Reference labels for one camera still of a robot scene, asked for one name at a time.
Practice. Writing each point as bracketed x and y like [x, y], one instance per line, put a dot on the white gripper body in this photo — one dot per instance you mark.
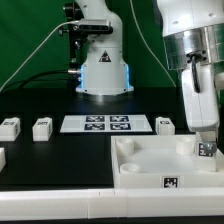
[201, 108]

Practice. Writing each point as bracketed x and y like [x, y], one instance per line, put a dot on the white square tabletop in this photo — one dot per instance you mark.
[154, 161]

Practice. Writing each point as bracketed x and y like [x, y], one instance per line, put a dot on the white marker base plate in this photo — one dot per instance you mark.
[105, 123]

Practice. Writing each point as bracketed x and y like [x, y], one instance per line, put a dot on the white left obstacle block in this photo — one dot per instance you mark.
[2, 158]

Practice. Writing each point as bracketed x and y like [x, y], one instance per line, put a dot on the black camera on mount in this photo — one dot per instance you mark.
[86, 26]

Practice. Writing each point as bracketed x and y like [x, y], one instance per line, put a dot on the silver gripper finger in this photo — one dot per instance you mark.
[208, 143]

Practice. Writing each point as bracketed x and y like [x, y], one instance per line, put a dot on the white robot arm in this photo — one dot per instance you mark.
[193, 35]

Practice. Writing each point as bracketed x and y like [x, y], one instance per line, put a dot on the white front obstacle wall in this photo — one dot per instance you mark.
[111, 203]

